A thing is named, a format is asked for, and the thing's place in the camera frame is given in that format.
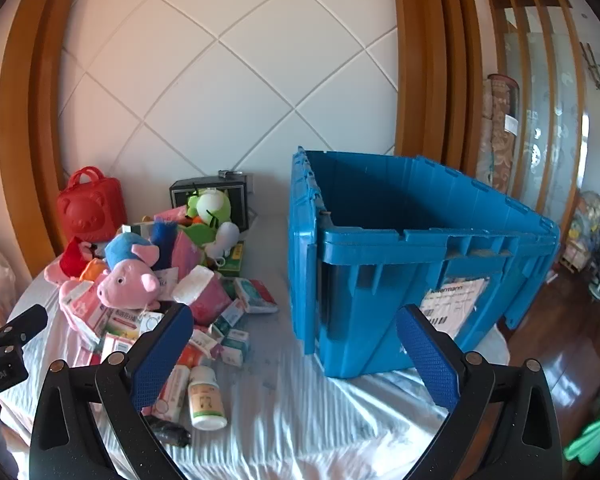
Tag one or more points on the dark green box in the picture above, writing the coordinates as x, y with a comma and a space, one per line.
231, 260

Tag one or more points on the pink flat box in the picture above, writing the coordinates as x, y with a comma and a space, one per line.
172, 216

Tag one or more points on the blue plastic storage crate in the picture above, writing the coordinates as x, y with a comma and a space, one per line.
360, 305

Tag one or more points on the pale pink curtain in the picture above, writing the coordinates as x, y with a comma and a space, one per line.
0, 270

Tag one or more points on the pig plush in red dress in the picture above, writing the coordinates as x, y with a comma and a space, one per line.
72, 260

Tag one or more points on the pig plush in orange clothes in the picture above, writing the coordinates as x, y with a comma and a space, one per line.
92, 270

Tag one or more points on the pink wet wipes pack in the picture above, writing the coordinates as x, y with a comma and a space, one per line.
186, 255

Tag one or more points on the red bear-face carry case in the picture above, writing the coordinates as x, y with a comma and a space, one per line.
90, 210

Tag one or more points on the glass partition with wooden frame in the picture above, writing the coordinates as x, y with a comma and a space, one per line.
540, 110

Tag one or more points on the green cloth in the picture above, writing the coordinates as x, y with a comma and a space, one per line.
597, 430

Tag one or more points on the green and white plush toy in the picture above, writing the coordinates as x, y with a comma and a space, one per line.
210, 207

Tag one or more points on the white cloth covered desktop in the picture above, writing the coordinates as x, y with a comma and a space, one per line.
300, 420

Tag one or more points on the metal clip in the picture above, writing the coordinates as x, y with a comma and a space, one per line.
230, 173

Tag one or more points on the blue fuzzy duster brush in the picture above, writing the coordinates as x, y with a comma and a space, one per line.
161, 242

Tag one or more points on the rolled patterned carpet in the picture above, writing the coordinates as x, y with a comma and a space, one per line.
500, 135

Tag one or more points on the white pill bottle green label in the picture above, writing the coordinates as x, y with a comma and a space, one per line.
206, 400

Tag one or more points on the curved wooden wall trim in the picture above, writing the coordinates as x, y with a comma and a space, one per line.
25, 110
430, 60

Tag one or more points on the small black pouch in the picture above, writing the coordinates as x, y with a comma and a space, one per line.
170, 434

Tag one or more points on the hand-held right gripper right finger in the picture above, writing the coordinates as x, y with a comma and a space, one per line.
427, 360

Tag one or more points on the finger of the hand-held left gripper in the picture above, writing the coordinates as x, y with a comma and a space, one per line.
27, 322

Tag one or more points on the pile of small medicine boxes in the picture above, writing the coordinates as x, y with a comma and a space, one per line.
232, 347

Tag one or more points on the pig plush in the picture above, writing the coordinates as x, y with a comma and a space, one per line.
72, 260
92, 270
127, 280

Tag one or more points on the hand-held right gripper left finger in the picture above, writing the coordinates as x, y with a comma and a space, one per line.
160, 360

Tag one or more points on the black box with gold frame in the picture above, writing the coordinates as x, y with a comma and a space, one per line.
240, 200

